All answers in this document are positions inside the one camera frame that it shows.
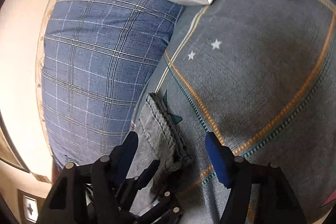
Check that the blue plaid pillow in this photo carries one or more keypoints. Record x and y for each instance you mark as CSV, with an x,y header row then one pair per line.
x,y
99,55

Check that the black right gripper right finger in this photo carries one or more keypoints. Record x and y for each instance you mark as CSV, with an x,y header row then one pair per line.
x,y
228,169

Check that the grey denim pants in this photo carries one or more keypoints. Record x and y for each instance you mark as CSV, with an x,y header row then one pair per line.
x,y
159,139

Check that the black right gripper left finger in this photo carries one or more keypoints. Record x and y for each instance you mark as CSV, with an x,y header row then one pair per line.
x,y
107,175

